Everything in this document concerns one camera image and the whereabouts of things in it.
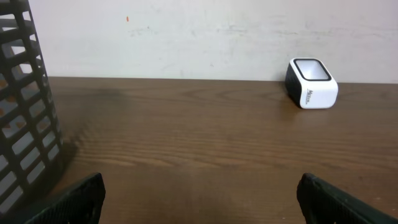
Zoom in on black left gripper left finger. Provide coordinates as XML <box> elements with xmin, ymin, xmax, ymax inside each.
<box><xmin>25</xmin><ymin>172</ymin><xmax>106</xmax><ymax>224</ymax></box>

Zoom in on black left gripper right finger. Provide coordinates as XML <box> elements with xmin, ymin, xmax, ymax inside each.
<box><xmin>297</xmin><ymin>173</ymin><xmax>397</xmax><ymax>224</ymax></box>

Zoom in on white barcode scanner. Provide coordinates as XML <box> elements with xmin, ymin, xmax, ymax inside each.
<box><xmin>285</xmin><ymin>58</ymin><xmax>338</xmax><ymax>110</ymax></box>

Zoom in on grey plastic basket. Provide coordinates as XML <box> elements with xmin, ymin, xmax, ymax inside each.
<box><xmin>1</xmin><ymin>0</ymin><xmax>64</xmax><ymax>217</ymax></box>

